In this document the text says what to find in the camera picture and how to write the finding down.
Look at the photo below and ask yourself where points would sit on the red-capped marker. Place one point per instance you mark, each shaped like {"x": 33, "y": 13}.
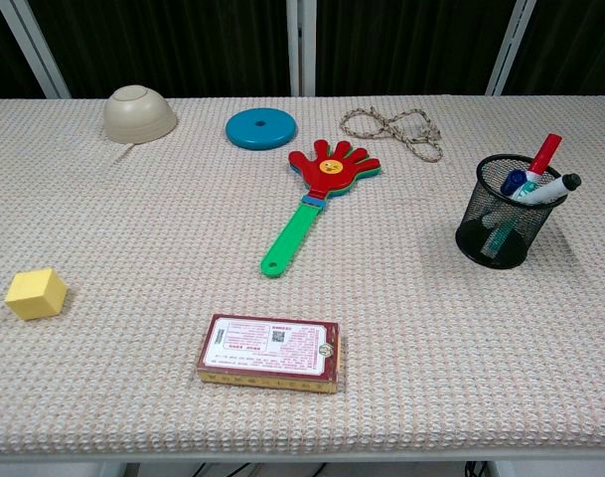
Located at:
{"x": 548, "y": 149}

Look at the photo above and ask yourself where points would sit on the dark cup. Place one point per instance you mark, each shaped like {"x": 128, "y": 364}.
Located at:
{"x": 481, "y": 238}

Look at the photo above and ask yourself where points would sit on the blue white marker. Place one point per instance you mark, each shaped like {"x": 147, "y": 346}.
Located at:
{"x": 511, "y": 180}

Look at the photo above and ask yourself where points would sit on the white marker with black cap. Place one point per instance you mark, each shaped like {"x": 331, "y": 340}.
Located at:
{"x": 555, "y": 189}

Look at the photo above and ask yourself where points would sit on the red green hand clapper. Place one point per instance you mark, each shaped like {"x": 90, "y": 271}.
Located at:
{"x": 317, "y": 164}

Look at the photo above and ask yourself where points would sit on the blue plastic disc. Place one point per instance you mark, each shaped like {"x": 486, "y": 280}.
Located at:
{"x": 247, "y": 131}

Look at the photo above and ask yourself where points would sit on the beige woven tablecloth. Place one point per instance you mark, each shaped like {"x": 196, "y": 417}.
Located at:
{"x": 133, "y": 223}

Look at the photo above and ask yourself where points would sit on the beige upturned bowl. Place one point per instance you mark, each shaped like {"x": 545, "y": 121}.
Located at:
{"x": 138, "y": 116}

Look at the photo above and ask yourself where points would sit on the black pleated curtain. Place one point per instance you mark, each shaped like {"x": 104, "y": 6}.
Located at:
{"x": 183, "y": 45}

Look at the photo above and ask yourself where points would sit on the yellow foam cube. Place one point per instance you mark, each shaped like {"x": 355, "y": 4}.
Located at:
{"x": 34, "y": 298}

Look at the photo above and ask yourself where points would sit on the grey metal frame post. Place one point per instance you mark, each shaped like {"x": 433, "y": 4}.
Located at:
{"x": 301, "y": 49}
{"x": 34, "y": 49}
{"x": 513, "y": 49}

